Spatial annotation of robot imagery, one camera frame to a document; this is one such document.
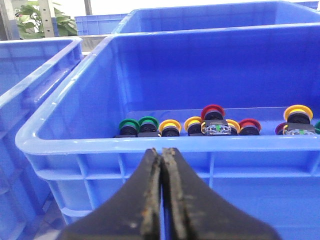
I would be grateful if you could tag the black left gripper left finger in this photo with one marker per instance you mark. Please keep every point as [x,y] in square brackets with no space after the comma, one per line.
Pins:
[132,213]

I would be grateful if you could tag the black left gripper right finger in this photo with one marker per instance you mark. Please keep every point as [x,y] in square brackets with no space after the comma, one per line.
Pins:
[193,211]

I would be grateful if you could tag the red push button raised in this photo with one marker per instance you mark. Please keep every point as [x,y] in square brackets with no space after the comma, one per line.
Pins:
[213,122]

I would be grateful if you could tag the yellow push button raised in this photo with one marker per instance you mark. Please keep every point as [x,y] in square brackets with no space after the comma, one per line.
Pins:
[298,119]

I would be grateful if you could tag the blue source crate with buttons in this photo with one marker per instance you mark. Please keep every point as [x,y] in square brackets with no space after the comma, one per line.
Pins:
[254,72]

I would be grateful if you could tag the yellow push button middle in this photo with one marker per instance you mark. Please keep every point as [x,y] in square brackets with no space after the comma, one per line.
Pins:
[193,126]

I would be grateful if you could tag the yellow push button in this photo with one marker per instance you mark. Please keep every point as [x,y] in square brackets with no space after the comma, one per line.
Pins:
[193,126]
[170,128]

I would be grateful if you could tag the yellow push button left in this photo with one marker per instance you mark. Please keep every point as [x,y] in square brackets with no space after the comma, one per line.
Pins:
[170,128]

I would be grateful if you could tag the green push button left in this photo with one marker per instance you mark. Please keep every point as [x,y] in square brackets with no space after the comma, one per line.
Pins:
[128,128]

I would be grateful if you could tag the green push button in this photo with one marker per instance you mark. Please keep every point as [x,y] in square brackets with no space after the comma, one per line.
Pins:
[148,127]
[128,128]

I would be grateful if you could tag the red push button right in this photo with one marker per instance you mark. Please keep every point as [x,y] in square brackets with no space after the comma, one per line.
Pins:
[249,127]

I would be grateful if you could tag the purple push button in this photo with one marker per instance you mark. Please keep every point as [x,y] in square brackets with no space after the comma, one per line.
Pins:
[281,129]

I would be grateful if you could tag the green button at right edge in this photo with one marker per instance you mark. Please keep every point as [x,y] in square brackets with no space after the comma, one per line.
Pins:
[317,127]

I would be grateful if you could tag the blue target crate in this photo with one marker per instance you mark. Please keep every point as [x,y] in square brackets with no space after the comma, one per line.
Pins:
[30,70]

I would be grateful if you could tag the far blue crate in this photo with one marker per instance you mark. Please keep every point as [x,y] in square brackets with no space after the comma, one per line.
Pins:
[97,24]

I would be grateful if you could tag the blue crate behind source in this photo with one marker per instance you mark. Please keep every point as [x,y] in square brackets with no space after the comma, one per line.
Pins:
[227,15]

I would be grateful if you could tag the green potted plant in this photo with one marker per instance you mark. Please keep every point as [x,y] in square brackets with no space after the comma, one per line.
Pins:
[30,24]

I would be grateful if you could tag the yellow button behind switch block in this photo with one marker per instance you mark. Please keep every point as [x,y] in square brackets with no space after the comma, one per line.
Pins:
[234,125]

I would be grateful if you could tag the grey perforated metal post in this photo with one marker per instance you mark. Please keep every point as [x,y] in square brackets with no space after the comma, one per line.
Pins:
[48,18]

